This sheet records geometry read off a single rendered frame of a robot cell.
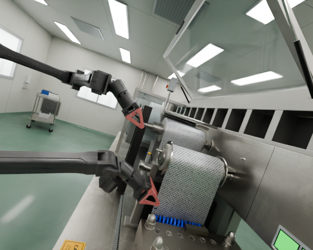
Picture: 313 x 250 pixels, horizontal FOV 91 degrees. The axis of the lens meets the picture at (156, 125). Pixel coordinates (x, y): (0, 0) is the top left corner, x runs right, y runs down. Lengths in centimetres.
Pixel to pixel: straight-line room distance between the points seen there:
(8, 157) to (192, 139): 74
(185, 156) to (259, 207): 30
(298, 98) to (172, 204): 60
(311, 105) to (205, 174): 41
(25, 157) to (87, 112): 585
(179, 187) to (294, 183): 37
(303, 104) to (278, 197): 31
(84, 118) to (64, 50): 246
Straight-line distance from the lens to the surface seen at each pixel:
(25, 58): 97
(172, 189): 67
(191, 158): 66
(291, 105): 73
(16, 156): 56
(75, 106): 649
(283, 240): 65
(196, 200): 73
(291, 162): 65
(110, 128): 626
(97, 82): 62
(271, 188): 68
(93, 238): 75
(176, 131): 85
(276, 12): 67
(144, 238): 61
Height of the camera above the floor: 141
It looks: 4 degrees down
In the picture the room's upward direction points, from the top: 19 degrees clockwise
